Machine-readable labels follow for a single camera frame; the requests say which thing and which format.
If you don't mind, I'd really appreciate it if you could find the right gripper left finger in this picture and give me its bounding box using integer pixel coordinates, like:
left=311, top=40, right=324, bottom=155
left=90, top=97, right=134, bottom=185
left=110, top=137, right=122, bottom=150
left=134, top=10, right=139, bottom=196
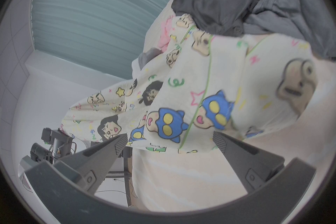
left=54, top=134, right=128, bottom=193

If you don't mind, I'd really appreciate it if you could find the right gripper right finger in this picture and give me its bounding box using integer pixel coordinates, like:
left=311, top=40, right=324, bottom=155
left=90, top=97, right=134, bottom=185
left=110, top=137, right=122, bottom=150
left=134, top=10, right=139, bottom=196
left=213, top=131, right=285, bottom=193

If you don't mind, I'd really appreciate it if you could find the white printed pyjama top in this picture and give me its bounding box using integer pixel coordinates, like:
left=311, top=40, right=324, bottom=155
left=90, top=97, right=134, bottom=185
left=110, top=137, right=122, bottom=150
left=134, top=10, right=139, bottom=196
left=61, top=14, right=319, bottom=155

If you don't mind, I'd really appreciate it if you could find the bed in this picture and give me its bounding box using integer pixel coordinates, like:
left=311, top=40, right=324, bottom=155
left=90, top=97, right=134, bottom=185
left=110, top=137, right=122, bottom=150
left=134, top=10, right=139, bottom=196
left=131, top=0, right=336, bottom=213

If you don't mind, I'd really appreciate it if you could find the dark grey garment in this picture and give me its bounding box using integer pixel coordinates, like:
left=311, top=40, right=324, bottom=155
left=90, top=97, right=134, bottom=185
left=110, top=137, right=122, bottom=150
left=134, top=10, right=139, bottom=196
left=138, top=48, right=162, bottom=70

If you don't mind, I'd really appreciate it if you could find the blue-green curtain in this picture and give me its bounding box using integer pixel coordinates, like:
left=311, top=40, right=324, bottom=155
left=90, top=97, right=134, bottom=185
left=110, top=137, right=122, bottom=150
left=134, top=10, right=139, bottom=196
left=30, top=0, right=218, bottom=80

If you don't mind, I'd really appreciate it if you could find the pink garment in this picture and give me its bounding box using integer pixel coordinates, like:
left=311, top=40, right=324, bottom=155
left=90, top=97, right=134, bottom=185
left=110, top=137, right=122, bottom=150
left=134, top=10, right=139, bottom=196
left=157, top=17, right=175, bottom=53

